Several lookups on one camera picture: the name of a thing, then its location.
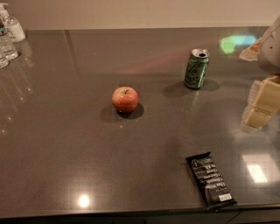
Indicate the white hand sanitizer bottle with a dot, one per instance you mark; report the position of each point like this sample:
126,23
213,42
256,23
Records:
12,25

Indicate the clear plastic water bottle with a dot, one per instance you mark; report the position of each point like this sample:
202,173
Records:
6,46

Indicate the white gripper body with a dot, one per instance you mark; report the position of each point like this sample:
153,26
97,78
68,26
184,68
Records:
270,49

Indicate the black rxbar chocolate wrapper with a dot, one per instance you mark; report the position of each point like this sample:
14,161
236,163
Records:
211,185

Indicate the green soda can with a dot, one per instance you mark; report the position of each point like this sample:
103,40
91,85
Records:
196,68

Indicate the red apple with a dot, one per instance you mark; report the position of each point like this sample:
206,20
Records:
125,99

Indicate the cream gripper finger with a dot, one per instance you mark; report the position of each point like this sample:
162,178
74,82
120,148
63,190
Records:
251,52
263,102

